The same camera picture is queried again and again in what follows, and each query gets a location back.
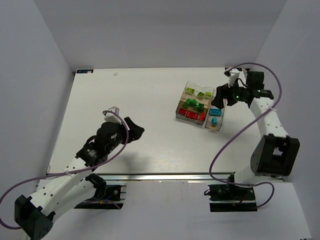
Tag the small red lego brick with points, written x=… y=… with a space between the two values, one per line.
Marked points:
x=182 y=111

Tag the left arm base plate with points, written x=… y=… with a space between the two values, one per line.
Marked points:
x=105 y=196

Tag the red curved lego piece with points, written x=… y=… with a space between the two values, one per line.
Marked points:
x=202 y=117

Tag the blue long lego brick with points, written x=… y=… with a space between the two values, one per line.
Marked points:
x=215 y=112

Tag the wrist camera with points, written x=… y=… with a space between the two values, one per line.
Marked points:
x=111 y=115
x=232 y=74

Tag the clear wavy container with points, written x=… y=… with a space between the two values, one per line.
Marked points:
x=197 y=89

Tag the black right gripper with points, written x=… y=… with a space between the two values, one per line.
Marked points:
x=226 y=94

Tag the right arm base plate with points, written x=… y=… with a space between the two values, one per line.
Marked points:
x=226 y=198

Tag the red long lego brick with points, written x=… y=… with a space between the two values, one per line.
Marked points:
x=191 y=115

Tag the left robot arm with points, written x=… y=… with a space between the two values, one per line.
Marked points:
x=37 y=213

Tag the blue small lego brick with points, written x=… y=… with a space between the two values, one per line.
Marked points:
x=214 y=121

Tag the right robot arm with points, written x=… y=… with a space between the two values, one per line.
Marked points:
x=276 y=152

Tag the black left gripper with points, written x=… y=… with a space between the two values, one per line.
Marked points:
x=125 y=132

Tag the lime sloped lego brick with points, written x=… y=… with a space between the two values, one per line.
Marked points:
x=200 y=94

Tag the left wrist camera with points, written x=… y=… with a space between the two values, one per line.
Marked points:
x=111 y=115

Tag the green long lego brick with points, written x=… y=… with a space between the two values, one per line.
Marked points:
x=191 y=102

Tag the orange wavy container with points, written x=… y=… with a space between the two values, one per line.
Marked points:
x=185 y=96

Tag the grey wavy container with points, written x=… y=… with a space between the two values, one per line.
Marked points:
x=197 y=122

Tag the aluminium table rail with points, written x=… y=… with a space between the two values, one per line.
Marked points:
x=126 y=177

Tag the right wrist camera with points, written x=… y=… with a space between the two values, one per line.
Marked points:
x=232 y=74

